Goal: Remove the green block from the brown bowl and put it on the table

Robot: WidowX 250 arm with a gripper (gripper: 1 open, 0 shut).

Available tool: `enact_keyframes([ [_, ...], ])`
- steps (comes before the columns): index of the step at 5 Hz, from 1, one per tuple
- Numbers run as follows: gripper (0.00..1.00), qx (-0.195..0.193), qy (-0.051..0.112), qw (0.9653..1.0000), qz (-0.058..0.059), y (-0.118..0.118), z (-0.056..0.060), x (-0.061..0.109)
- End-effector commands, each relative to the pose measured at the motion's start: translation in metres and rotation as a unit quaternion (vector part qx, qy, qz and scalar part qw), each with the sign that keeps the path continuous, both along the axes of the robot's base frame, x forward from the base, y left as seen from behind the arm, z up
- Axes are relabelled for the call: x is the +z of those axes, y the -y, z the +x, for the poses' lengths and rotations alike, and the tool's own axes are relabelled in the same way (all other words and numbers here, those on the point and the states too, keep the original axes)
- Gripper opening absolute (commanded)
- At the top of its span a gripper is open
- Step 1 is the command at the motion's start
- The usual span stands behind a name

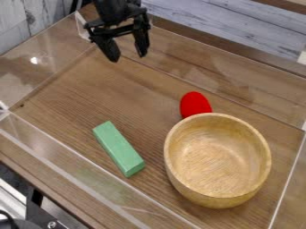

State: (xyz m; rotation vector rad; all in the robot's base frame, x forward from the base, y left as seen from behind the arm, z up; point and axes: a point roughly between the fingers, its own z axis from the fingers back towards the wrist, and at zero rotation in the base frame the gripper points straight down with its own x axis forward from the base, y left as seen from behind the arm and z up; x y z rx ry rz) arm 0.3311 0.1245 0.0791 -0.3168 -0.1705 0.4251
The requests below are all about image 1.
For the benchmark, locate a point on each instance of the green rectangular block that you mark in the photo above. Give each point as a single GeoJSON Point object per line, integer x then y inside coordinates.
{"type": "Point", "coordinates": [119, 149]}

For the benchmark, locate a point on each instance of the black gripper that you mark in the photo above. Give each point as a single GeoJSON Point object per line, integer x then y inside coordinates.
{"type": "Point", "coordinates": [114, 23]}

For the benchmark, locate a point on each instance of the clear acrylic corner bracket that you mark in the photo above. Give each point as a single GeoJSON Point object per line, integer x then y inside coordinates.
{"type": "Point", "coordinates": [80, 23]}

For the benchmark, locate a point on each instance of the black table frame bracket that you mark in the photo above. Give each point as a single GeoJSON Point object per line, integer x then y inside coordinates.
{"type": "Point", "coordinates": [37, 215]}

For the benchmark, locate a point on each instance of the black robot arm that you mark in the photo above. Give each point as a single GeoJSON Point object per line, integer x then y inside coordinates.
{"type": "Point", "coordinates": [118, 4]}

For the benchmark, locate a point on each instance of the brown wooden bowl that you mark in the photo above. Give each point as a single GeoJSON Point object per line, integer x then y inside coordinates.
{"type": "Point", "coordinates": [217, 160]}

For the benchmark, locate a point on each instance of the clear acrylic enclosure wall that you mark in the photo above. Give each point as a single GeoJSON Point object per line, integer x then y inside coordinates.
{"type": "Point", "coordinates": [62, 89]}

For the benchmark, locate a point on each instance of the red plush ball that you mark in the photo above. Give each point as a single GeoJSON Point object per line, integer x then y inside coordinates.
{"type": "Point", "coordinates": [194, 104]}

